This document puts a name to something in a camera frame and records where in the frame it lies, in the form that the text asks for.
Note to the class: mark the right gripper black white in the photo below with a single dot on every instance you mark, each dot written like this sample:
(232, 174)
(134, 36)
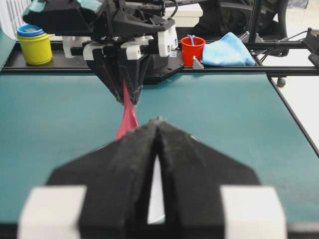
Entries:
(133, 56)

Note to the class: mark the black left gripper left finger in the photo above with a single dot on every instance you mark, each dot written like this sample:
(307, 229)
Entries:
(62, 208)

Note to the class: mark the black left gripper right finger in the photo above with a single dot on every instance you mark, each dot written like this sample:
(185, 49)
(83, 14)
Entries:
(209, 195)

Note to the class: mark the pink plastic spoon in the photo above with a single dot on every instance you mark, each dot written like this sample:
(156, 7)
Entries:
(129, 120)

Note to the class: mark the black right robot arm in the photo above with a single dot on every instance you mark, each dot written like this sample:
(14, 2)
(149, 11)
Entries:
(130, 19)

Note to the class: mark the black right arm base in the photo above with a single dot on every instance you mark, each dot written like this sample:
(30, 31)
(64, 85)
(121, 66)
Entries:
(160, 68)

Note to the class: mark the white round bowl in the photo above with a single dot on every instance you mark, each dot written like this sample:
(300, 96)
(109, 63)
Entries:
(155, 199)

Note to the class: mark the red plastic cup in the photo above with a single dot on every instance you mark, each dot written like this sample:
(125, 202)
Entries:
(191, 46)

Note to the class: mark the green mat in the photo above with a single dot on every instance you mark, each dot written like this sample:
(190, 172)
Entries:
(48, 120)

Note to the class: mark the stacked yellow blue cups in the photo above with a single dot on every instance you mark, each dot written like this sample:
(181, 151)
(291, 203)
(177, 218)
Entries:
(35, 44)

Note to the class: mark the light blue cloth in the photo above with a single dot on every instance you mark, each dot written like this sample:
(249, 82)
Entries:
(228, 51)

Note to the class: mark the metal corner bracket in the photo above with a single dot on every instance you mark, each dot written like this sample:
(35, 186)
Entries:
(197, 65)

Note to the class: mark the black right frame rail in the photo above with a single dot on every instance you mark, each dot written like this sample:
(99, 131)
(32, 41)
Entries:
(16, 64)

